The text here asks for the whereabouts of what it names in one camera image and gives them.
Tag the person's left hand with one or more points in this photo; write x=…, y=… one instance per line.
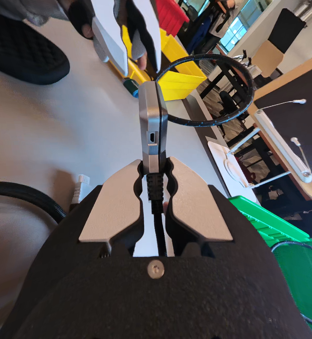
x=79, y=16

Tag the person's left forearm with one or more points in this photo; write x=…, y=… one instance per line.
x=26, y=10

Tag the white desk stand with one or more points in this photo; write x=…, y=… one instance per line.
x=277, y=137

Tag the red plastic bin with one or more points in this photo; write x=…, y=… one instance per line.
x=171, y=16

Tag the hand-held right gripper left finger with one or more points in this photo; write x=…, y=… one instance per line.
x=113, y=209

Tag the wooden chair with black back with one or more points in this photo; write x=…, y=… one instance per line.
x=285, y=29

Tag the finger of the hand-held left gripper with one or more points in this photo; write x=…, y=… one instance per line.
x=105, y=26
x=154, y=31

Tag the black office chair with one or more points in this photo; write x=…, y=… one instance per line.
x=227, y=102

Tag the green plastic bin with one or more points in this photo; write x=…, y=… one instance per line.
x=290, y=278

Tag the person's right hand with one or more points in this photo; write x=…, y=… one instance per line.
x=166, y=208

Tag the black textured wrist rest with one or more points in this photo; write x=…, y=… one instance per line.
x=21, y=53

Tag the yellow plastic bin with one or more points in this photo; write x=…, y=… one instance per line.
x=182, y=84

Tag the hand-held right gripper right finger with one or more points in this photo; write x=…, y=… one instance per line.
x=198, y=209

